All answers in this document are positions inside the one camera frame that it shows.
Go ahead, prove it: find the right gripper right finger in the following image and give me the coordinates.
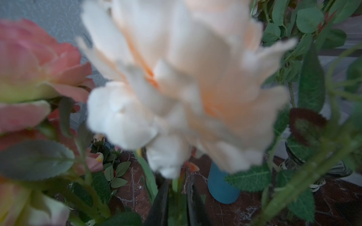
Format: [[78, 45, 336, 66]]
[[186, 178, 212, 226]]

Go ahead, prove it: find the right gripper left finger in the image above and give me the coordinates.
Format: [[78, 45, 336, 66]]
[[143, 180, 170, 226]]

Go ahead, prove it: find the small pink rose stem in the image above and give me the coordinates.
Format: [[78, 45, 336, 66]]
[[0, 18, 142, 226]]

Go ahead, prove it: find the small peach rose stem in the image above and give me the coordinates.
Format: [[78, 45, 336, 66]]
[[77, 1, 298, 179]]

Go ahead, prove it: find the single pink rose stem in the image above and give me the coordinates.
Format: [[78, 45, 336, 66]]
[[250, 1, 362, 107]]

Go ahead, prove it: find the pale peach rose cluster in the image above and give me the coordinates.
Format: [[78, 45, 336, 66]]
[[225, 44, 362, 226]]

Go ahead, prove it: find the teal ceramic vase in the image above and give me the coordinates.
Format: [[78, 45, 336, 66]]
[[207, 162, 241, 204]]

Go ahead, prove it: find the clear glass vase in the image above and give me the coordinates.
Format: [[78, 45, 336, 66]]
[[280, 138, 353, 193]]

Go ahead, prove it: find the magenta rose bud stem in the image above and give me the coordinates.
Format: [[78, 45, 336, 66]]
[[91, 139, 131, 196]]

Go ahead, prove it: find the peach rose on hydrangea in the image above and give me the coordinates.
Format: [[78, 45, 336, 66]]
[[92, 133, 106, 147]]

